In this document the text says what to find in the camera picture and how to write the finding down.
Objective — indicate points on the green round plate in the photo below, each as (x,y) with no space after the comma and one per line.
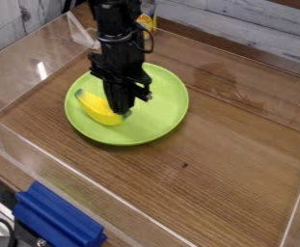
(153,119)

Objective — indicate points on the clear acrylic enclosure wall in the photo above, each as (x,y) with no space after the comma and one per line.
(214,185)

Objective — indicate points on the yellow toy banana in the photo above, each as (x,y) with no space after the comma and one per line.
(97,107)

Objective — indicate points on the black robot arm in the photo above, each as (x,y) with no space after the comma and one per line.
(116,17)

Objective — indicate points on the yellow labelled tin can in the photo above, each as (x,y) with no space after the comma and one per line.
(149,17)

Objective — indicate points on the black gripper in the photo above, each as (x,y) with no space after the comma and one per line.
(118,66)

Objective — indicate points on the blue plastic clamp block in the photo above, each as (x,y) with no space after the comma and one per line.
(56,219)

